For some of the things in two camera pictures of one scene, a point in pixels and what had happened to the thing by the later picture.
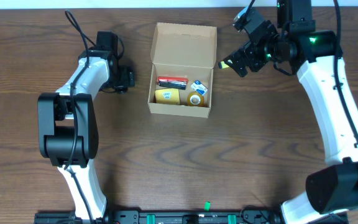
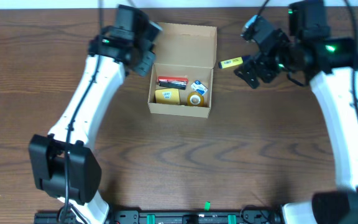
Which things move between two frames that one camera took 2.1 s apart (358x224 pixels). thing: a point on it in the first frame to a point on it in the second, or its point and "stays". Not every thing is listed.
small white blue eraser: [199, 88] stays
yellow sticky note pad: [171, 96] stays
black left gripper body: [128, 76] to [146, 62]
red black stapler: [176, 83] stays
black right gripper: [245, 58] to [260, 66]
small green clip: [207, 206] stays
